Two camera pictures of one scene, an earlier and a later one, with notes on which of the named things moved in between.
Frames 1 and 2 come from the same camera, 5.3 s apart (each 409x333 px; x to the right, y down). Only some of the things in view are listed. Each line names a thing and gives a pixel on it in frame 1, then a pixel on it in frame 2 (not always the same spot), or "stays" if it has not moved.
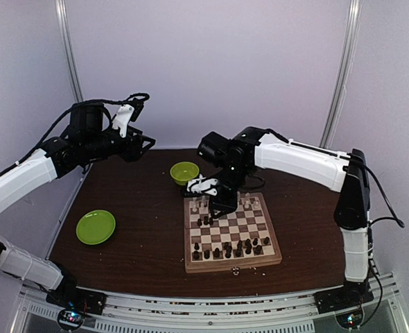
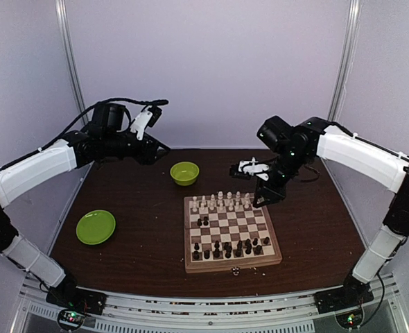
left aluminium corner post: (67, 46) stays
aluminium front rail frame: (29, 311) stays
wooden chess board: (243, 239) stays
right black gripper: (228, 205) to (274, 194)
